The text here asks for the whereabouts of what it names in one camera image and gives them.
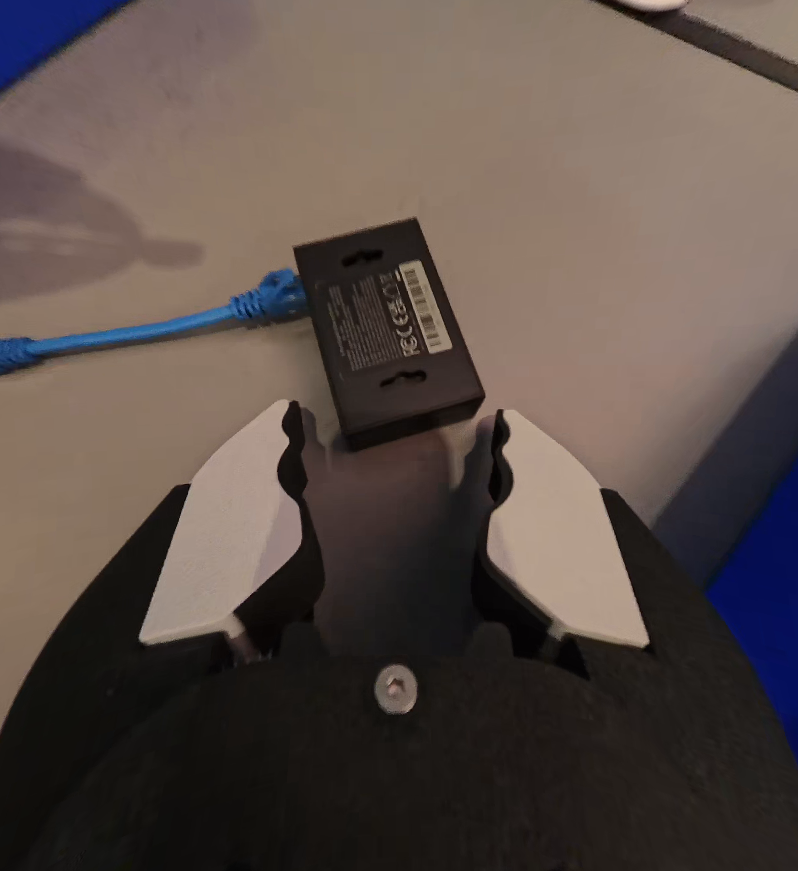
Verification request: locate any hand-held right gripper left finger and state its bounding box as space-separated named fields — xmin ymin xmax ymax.
xmin=138 ymin=399 xmax=326 ymax=654

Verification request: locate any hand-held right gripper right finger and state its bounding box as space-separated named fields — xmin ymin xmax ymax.
xmin=471 ymin=409 xmax=653 ymax=657

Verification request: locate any blue plastic bin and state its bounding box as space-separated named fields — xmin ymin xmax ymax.
xmin=0 ymin=0 xmax=134 ymax=121
xmin=705 ymin=402 xmax=798 ymax=851

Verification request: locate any blue ethernet cable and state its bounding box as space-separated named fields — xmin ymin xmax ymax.
xmin=0 ymin=270 xmax=310 ymax=382

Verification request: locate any black network switch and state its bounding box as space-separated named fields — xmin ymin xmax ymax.
xmin=293 ymin=217 xmax=487 ymax=451

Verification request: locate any dark rectangular table panel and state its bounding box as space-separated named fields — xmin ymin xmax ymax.
xmin=597 ymin=0 xmax=798 ymax=110

